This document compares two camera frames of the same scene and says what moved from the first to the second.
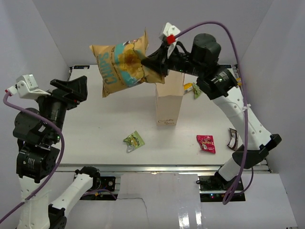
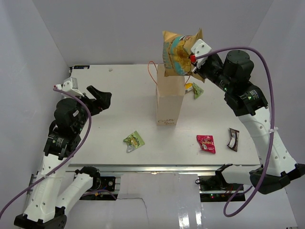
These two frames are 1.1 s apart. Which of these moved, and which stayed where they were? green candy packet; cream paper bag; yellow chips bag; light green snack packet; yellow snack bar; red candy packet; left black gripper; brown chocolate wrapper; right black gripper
Moved: left black gripper; yellow chips bag; right black gripper
Stayed: green candy packet; cream paper bag; light green snack packet; brown chocolate wrapper; red candy packet; yellow snack bar
